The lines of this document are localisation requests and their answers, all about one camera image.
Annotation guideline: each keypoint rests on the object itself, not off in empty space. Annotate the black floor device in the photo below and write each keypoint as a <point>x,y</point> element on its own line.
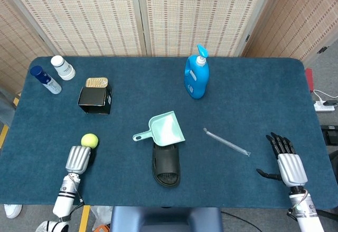
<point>330,134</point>

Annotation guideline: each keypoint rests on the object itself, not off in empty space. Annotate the mint green dustpan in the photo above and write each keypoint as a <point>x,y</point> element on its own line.
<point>165,130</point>

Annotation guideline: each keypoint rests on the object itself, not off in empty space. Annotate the red object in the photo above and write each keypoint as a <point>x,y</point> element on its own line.
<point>309,80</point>

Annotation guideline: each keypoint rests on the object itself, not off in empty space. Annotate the black box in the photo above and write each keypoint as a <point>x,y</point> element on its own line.
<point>95,100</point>

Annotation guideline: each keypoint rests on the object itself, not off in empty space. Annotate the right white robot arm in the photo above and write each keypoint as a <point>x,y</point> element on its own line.
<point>305,211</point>

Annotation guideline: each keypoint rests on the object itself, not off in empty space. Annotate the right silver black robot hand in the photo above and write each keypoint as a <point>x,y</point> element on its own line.
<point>289,170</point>

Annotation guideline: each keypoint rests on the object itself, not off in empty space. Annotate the white plastic bottle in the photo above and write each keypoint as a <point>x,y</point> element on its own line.
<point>63,68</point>

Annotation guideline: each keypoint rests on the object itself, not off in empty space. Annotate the orange package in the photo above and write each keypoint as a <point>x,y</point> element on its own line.
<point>101,228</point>

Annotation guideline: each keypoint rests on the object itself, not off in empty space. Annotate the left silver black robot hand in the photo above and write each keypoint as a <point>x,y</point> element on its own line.
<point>78,159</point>

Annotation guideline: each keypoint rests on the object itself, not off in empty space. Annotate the black rubber slipper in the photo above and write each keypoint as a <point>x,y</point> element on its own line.
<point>166,167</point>

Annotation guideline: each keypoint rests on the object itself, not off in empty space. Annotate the white plastic bag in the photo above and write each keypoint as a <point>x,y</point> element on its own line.
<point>101,217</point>

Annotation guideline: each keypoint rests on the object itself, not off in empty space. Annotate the clear wrapped straw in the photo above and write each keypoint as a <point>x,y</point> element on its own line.
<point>227,142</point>

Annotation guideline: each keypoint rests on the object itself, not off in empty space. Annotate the blue capped spray bottle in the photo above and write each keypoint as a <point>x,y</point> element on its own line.
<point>46,80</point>

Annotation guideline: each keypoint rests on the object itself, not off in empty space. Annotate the white power strip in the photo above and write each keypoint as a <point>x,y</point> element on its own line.
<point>323,107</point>

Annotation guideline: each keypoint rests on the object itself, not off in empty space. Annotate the gold sardine tin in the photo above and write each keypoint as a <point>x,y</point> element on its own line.
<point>97,82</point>

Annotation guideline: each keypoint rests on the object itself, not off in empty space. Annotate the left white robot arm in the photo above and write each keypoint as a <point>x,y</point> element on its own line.
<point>62,203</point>

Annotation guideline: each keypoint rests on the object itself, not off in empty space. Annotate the bamboo folding screen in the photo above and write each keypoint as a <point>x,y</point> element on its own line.
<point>158,15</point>

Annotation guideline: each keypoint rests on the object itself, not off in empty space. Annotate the white sneaker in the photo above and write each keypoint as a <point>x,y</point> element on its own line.
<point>12,211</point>

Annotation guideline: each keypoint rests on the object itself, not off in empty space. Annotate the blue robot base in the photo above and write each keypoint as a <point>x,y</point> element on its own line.
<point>166,220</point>

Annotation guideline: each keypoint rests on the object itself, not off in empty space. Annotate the yellow tennis ball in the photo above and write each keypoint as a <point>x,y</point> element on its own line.
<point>89,140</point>

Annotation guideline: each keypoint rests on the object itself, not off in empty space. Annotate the blue pump detergent bottle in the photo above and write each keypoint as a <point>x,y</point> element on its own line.
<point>197,77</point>

